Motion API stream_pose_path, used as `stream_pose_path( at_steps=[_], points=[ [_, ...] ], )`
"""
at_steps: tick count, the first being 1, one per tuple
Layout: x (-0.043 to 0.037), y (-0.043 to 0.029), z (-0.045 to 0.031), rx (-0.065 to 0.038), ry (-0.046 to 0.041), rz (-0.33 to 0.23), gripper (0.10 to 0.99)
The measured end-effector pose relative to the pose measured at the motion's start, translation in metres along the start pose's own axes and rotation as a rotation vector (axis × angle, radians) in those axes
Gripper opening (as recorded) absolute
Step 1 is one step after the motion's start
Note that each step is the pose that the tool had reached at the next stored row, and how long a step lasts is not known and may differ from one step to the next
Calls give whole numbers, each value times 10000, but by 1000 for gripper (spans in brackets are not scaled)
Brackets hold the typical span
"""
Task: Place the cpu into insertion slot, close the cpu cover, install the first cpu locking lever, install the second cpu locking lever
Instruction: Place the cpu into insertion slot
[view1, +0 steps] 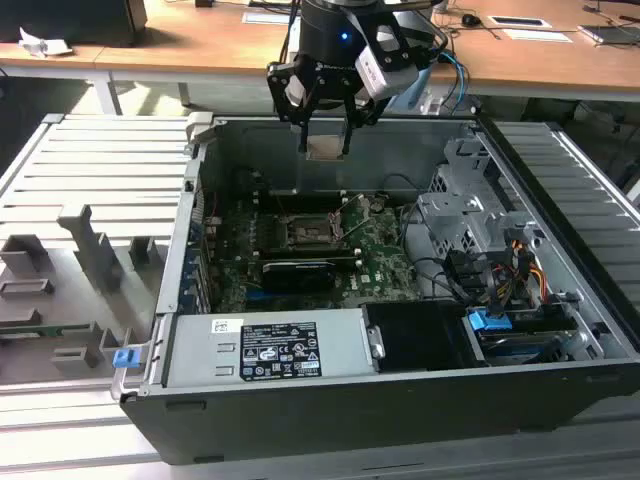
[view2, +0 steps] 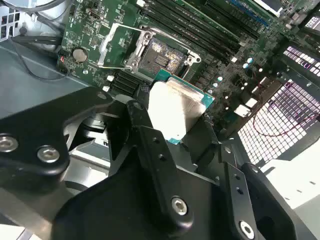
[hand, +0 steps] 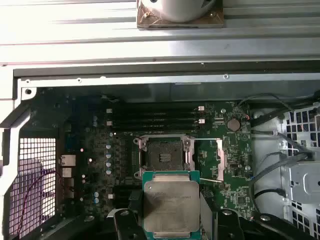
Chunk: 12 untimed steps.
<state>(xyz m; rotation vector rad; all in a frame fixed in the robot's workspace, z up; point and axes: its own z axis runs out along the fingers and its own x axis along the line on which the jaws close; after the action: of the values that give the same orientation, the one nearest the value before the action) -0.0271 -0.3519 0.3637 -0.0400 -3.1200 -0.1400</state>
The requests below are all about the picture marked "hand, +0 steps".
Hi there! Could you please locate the black cable with plug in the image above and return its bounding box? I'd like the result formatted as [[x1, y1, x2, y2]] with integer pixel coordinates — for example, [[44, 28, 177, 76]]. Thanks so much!
[[252, 152, 288, 208]]

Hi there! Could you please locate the metal socket cover frame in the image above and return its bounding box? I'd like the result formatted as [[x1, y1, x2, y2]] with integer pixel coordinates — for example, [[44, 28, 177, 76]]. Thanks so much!
[[193, 138, 228, 184]]

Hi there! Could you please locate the silver coin cell battery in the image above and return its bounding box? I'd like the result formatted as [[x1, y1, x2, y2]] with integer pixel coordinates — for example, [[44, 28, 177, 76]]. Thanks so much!
[[226, 117, 241, 131]]

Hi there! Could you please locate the brown square base plate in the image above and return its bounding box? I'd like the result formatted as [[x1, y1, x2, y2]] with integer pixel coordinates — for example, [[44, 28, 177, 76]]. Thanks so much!
[[136, 0, 225, 30]]

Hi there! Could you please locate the silver green CPU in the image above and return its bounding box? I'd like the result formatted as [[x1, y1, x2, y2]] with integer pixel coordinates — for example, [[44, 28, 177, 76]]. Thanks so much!
[[141, 170, 201, 240]]

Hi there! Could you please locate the grey flat cable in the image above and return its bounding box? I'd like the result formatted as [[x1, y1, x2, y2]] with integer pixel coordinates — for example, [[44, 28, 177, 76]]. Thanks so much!
[[252, 129, 315, 161]]

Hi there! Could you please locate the thin black wire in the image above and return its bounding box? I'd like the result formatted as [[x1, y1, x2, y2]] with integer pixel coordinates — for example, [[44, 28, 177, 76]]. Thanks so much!
[[236, 93, 295, 112]]

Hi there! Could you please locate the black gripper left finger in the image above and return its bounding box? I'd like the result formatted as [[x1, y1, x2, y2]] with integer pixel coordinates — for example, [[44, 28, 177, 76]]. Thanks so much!
[[37, 189, 145, 240]]

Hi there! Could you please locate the green motherboard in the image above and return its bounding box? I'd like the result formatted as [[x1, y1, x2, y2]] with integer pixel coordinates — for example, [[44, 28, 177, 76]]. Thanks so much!
[[59, 99, 255, 222]]

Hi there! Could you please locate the thin purple wire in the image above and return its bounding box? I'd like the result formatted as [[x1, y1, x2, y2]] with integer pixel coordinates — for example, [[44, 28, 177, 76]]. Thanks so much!
[[14, 169, 62, 237]]

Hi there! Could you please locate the black grey open PC case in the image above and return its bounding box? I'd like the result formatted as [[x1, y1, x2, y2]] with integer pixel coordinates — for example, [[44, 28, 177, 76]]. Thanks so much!
[[0, 59, 320, 240]]

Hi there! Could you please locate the silver metal disk bay cage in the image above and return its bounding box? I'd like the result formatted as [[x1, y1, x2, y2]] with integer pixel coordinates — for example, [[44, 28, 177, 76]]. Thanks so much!
[[276, 104, 320, 240]]

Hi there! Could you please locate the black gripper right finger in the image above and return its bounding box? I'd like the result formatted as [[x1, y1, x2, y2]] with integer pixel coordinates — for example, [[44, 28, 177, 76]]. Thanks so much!
[[199, 191, 316, 240]]

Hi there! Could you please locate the CPU socket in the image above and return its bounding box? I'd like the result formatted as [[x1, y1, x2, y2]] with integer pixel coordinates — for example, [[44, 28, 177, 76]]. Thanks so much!
[[133, 134, 196, 177]]

